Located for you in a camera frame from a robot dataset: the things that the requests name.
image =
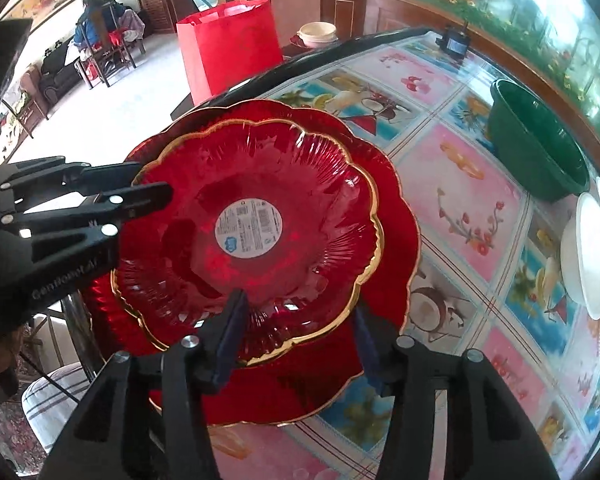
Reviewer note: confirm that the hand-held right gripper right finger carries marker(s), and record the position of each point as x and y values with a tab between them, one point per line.
372	355

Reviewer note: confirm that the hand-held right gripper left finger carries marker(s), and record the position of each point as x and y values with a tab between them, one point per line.
230	340

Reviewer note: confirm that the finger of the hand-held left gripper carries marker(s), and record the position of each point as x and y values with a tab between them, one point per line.
105	175
145	197

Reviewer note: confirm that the large red gold-rimmed plate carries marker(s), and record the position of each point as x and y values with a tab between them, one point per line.
385	210

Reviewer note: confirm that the small red gold-rimmed plate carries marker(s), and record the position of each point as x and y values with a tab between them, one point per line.
300	160

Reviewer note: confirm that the green plastic bowl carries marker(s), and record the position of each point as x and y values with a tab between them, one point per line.
530	145

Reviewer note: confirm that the dark sofa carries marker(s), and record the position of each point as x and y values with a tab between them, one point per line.
60	77

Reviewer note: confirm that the wooden chair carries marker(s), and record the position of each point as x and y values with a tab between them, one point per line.
112	55

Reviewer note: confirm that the striped cushion stool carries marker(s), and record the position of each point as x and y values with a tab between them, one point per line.
45	410

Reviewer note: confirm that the red paper bag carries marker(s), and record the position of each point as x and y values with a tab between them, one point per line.
230	45

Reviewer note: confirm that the printed floral tablecloth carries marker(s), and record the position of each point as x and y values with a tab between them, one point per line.
460	200

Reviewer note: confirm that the cream bowl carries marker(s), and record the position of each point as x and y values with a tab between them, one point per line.
317	32

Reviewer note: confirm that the wooden counter cabinet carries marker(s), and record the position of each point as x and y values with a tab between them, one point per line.
330	10

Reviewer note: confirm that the black ink bottle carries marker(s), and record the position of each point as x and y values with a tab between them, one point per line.
455	42

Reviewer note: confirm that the glass partition with artificial flowers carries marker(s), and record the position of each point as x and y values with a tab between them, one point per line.
530	5

